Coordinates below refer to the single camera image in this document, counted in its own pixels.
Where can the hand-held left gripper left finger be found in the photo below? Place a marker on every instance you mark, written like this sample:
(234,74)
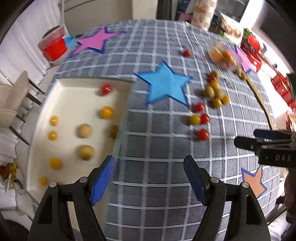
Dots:
(103,180)

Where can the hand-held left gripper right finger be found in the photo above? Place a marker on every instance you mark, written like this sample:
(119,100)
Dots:
(196,180)

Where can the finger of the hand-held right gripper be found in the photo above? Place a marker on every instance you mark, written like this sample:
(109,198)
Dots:
(247,142)
(266,134)

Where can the olive green tomato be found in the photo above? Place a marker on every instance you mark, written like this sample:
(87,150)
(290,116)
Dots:
(85,152)

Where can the dark green tomato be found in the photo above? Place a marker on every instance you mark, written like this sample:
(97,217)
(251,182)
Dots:
(113,131)

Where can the small yellow cherry tomato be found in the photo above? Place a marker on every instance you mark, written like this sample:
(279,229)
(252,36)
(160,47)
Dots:
(55,163)
(54,120)
(52,135)
(43,180)

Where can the white tray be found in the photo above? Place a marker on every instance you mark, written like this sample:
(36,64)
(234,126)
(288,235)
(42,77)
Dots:
(69,104)

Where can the red cherry tomato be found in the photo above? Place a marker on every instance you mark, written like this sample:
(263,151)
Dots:
(198,107)
(106,89)
(205,118)
(212,78)
(187,53)
(203,134)

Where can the person's right forearm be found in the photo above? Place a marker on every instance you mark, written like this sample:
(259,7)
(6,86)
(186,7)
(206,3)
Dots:
(290,197)

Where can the yellow-green cherry tomato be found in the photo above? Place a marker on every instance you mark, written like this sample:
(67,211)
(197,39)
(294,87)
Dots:
(238,70)
(216,102)
(243,76)
(194,119)

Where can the grey checked star blanket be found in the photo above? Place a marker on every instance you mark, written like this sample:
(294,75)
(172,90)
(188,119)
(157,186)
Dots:
(150,143)

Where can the small orange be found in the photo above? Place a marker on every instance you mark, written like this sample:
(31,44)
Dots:
(217,54)
(227,55)

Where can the red plastic chair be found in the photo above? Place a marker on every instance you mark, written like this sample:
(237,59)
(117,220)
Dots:
(253,42)

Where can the colourful toy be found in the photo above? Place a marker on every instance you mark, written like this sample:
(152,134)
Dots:
(10,175)

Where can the clear plastic bag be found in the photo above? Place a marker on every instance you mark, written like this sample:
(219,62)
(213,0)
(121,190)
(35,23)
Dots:
(222,47)

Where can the printed cushion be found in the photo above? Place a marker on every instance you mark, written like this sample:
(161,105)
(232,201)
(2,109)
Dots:
(232,29)

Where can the beige chair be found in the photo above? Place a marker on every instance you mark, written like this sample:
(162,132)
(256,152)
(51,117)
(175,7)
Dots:
(13,97)

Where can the beige patterned cushion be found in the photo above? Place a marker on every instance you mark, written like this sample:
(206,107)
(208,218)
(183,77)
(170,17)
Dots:
(203,14)

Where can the red plastic basin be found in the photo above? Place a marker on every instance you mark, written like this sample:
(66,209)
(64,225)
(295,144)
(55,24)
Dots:
(55,49)

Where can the blue plastic item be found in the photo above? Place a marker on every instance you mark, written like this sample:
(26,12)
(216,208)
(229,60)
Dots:
(70,42)

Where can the white curtain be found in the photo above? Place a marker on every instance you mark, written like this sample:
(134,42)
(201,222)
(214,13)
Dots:
(23,58)

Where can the clear storage bin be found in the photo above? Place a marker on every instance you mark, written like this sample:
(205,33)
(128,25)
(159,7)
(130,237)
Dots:
(54,34)

